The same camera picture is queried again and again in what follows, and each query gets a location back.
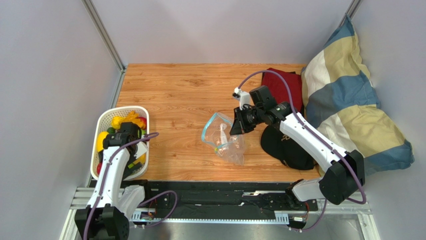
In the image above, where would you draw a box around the clear zip top bag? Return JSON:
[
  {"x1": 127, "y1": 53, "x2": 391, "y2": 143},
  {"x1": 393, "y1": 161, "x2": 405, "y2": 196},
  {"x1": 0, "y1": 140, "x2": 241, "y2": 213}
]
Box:
[{"x1": 201, "y1": 112, "x2": 246, "y2": 166}]

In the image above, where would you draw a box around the yellow lemon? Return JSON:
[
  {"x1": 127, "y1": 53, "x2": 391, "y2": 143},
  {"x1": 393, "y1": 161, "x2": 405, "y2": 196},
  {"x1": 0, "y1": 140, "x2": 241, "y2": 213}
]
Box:
[{"x1": 95, "y1": 131, "x2": 109, "y2": 153}]

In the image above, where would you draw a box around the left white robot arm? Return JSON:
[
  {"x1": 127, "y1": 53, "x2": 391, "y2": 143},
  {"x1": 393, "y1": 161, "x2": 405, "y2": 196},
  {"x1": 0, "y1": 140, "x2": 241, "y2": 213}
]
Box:
[{"x1": 74, "y1": 122, "x2": 148, "y2": 240}]

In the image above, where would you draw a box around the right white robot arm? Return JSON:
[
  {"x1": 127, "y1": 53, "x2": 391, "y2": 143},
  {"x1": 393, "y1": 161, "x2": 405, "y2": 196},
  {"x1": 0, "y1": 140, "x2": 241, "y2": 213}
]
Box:
[{"x1": 229, "y1": 85, "x2": 365, "y2": 205}]

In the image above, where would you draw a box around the orange fried food piece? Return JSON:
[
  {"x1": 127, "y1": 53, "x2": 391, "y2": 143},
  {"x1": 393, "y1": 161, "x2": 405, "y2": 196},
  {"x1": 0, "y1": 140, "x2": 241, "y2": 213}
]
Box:
[{"x1": 123, "y1": 110, "x2": 147, "y2": 130}]

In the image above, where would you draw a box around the folded red cloth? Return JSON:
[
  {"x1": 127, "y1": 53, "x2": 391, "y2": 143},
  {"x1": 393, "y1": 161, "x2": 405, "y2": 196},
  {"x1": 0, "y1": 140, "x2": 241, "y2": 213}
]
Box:
[{"x1": 261, "y1": 68, "x2": 304, "y2": 115}]

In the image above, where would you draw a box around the black baseball cap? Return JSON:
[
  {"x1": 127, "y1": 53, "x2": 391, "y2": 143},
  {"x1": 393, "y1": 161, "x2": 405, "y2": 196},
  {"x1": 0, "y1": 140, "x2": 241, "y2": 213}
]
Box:
[{"x1": 260, "y1": 126, "x2": 316, "y2": 171}]

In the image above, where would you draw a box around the blue yellow striped pillow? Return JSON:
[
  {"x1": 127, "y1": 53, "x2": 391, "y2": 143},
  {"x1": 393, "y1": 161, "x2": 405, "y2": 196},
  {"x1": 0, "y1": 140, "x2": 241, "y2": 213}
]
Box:
[{"x1": 301, "y1": 16, "x2": 415, "y2": 175}]

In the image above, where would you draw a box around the red yellow apple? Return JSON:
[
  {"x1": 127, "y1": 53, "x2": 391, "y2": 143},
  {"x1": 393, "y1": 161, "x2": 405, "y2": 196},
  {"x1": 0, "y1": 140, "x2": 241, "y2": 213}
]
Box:
[{"x1": 139, "y1": 117, "x2": 147, "y2": 128}]

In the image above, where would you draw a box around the yellow pepper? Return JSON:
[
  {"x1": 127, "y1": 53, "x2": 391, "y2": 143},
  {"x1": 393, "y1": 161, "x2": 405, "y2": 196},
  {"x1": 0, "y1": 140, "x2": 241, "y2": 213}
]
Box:
[{"x1": 111, "y1": 116, "x2": 125, "y2": 130}]

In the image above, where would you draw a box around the green cucumber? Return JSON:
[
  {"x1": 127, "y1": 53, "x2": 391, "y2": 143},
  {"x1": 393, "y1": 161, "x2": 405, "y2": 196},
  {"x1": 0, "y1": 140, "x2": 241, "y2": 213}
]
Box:
[{"x1": 106, "y1": 127, "x2": 116, "y2": 134}]

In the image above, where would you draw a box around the white plastic fruit basket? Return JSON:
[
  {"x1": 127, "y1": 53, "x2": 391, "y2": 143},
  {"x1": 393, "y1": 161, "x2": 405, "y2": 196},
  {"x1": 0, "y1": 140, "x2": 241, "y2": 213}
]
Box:
[{"x1": 90, "y1": 105, "x2": 150, "y2": 181}]

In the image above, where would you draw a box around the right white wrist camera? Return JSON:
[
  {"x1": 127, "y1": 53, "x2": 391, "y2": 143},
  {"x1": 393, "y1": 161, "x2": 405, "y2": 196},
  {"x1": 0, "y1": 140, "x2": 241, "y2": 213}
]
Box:
[{"x1": 232, "y1": 87, "x2": 251, "y2": 110}]

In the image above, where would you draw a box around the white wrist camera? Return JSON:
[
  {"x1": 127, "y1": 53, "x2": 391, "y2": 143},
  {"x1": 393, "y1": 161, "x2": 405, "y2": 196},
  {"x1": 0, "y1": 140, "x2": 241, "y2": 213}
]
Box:
[
  {"x1": 232, "y1": 87, "x2": 251, "y2": 110},
  {"x1": 134, "y1": 141, "x2": 149, "y2": 159}
]

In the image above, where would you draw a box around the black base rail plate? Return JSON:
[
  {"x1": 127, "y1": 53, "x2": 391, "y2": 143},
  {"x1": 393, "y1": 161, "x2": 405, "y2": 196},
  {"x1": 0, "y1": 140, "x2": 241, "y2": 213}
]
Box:
[{"x1": 121, "y1": 180, "x2": 319, "y2": 220}]

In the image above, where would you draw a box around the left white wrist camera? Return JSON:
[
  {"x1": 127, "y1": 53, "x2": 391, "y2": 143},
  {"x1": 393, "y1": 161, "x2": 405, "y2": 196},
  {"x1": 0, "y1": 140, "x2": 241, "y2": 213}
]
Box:
[{"x1": 134, "y1": 141, "x2": 149, "y2": 159}]

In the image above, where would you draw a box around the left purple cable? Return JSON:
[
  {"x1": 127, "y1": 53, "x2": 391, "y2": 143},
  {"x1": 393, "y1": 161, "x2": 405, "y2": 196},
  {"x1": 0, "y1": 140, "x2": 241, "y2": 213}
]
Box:
[{"x1": 82, "y1": 132, "x2": 179, "y2": 240}]

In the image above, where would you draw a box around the aluminium frame post right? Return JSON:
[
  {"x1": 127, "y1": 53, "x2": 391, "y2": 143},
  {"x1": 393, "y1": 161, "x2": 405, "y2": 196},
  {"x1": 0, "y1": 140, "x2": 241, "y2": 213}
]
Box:
[{"x1": 338, "y1": 0, "x2": 363, "y2": 27}]

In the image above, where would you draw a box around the aluminium frame post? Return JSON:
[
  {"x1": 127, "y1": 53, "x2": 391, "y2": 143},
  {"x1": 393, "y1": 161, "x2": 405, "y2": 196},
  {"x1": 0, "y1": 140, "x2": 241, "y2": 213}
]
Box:
[
  {"x1": 338, "y1": 0, "x2": 363, "y2": 27},
  {"x1": 81, "y1": 0, "x2": 127, "y2": 108}
]

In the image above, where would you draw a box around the aluminium frame post left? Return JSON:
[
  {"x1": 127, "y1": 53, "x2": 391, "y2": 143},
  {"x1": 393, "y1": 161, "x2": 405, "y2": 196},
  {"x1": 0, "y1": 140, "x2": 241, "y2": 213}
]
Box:
[{"x1": 81, "y1": 0, "x2": 127, "y2": 108}]

